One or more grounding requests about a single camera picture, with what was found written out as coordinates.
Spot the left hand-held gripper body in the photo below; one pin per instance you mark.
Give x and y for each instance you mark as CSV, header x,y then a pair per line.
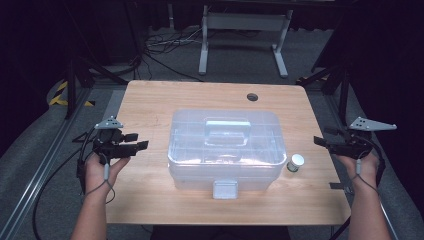
x,y
111,150

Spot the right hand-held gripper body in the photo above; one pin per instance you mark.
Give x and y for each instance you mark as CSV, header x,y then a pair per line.
x,y
355,146

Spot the small white jar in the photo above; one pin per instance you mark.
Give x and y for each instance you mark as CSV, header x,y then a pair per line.
x,y
295,162

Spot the clear plastic storage box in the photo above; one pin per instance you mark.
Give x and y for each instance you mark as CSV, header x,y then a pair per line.
x,y
226,150

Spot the person's right hand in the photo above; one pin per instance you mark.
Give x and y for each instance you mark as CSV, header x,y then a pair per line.
x,y
365,173

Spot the person's left hand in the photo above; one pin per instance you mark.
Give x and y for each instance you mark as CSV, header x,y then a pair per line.
x,y
95,175

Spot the black metal stand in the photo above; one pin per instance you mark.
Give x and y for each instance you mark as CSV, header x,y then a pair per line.
x,y
70,86
343,96

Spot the yellow black floor tape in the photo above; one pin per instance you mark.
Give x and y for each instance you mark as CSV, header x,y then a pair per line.
x,y
58,96

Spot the grey table bracket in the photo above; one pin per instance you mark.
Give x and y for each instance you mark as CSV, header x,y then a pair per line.
x,y
336,185

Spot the grey metal desk frame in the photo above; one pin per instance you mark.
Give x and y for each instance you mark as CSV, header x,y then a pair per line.
x,y
245,21

